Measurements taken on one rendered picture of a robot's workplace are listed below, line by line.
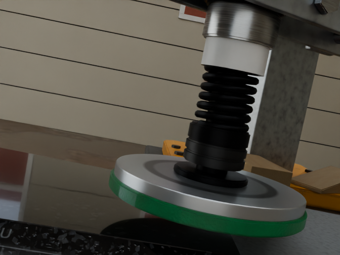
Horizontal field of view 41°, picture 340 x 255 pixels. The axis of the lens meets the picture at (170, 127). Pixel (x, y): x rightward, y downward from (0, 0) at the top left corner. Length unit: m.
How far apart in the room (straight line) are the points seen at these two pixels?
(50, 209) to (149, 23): 6.20
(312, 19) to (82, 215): 0.31
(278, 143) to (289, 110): 0.10
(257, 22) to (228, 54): 0.04
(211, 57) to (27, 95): 6.34
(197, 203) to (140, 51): 6.22
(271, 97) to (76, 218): 0.87
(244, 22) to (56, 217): 0.27
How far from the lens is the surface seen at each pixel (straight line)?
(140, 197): 0.44
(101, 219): 0.49
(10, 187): 0.56
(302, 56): 1.34
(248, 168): 1.04
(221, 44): 0.48
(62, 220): 0.47
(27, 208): 0.49
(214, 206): 0.42
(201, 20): 6.68
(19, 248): 0.44
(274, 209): 0.44
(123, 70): 6.61
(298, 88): 1.34
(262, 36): 0.48
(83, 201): 0.54
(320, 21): 0.50
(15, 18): 6.85
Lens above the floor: 0.98
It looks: 6 degrees down
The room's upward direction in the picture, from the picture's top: 11 degrees clockwise
